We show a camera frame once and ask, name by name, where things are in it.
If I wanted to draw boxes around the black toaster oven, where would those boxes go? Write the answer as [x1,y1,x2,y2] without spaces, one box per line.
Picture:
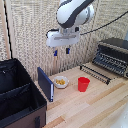
[91,37,128,80]

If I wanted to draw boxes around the yellow food pieces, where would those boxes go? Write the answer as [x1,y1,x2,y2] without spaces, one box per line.
[55,78,67,86]

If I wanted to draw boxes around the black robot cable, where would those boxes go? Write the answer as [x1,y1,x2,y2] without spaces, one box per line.
[79,10,128,36]

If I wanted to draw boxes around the black oven tray rack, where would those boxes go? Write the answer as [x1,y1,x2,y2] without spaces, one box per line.
[78,63,112,86]

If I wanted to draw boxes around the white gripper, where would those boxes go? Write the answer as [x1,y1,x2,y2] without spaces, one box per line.
[45,27,81,57]

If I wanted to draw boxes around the beige woven folding screen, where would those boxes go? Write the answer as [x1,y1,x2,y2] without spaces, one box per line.
[0,0,128,83]

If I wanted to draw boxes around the white bowl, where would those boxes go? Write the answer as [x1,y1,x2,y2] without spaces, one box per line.
[52,75,70,90]

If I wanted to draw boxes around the black fabric storage box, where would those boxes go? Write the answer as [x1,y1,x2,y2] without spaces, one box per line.
[0,58,48,128]

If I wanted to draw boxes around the red plastic cup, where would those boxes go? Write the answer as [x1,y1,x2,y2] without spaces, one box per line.
[77,76,91,93]

